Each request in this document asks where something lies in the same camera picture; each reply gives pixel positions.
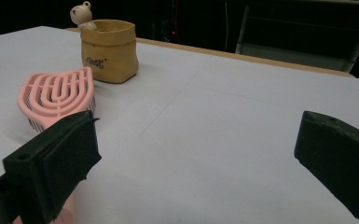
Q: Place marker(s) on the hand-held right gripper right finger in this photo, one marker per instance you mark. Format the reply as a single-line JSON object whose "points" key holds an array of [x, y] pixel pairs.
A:
{"points": [[338, 155]]}

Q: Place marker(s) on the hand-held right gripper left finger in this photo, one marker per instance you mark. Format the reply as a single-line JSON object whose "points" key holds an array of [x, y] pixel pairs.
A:
{"points": [[52, 161]]}

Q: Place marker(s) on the pink hairbrush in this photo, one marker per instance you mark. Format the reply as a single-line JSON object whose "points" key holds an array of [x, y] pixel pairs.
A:
{"points": [[45, 109]]}

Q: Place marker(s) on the tan pot with bear figure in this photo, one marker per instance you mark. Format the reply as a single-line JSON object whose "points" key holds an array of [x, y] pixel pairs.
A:
{"points": [[112, 56]]}

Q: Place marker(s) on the white table sheet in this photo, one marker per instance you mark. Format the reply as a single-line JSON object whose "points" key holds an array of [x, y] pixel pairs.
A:
{"points": [[199, 140]]}

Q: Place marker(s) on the grey metal stand frame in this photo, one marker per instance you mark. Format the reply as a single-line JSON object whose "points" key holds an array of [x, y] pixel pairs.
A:
{"points": [[292, 56]]}

